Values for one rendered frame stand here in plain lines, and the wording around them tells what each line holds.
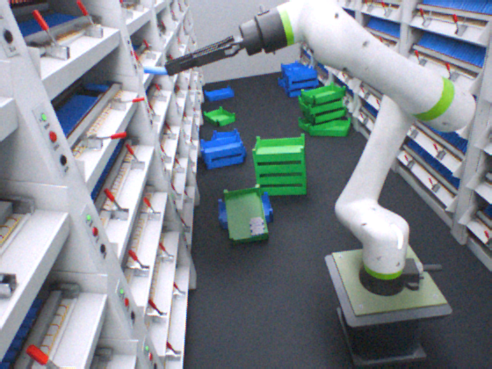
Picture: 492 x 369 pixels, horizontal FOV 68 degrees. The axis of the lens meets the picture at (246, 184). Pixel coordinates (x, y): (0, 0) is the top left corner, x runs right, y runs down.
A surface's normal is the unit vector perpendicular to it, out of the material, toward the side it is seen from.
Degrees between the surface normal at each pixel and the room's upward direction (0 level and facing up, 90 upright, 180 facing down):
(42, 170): 90
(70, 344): 19
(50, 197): 90
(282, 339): 0
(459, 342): 0
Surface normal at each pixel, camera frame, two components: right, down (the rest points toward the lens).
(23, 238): 0.19, -0.85
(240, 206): -0.08, -0.54
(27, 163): 0.09, 0.51
